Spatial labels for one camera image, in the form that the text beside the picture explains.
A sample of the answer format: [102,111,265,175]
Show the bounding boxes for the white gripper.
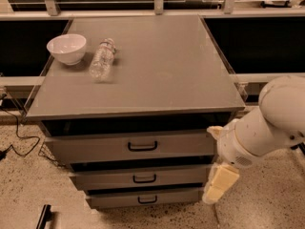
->
[202,119,260,204]

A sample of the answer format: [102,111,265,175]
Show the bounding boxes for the grey top drawer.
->
[45,130,215,164]

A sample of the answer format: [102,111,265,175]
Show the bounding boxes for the grey drawer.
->
[70,164,210,191]
[45,130,215,164]
[86,187,202,209]

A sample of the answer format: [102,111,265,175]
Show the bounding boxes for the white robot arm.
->
[202,75,305,204]

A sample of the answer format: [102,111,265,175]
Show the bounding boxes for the grey drawer cabinet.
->
[28,16,244,197]

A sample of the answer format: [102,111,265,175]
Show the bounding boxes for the grey middle drawer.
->
[70,164,210,191]

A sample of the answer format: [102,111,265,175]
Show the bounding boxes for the grey bottom drawer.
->
[86,187,202,209]

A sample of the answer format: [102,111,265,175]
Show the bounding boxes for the black caster leg right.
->
[291,142,305,156]

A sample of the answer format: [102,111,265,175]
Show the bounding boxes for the clear plastic water bottle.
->
[89,38,116,82]

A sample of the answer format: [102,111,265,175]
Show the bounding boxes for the black bar on floor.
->
[35,204,51,229]

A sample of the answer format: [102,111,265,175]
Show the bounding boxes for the white bowl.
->
[47,34,87,65]

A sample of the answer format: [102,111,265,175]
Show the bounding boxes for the black power cable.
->
[0,93,65,168]

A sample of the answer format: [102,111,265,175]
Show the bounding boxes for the grey metal railing frame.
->
[1,0,304,85]

